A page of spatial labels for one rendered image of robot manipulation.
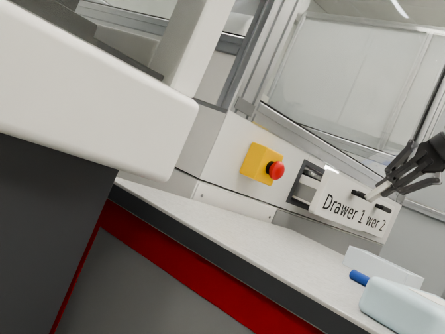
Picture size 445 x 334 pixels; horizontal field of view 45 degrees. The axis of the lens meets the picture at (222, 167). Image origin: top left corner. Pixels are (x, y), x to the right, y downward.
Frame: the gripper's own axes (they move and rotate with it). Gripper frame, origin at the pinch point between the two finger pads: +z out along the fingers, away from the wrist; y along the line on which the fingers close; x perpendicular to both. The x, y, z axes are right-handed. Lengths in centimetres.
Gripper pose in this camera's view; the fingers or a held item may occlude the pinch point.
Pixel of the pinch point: (379, 191)
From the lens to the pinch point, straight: 137.4
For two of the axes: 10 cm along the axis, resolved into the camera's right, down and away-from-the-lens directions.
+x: -5.9, -2.4, -7.8
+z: -7.3, 5.7, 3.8
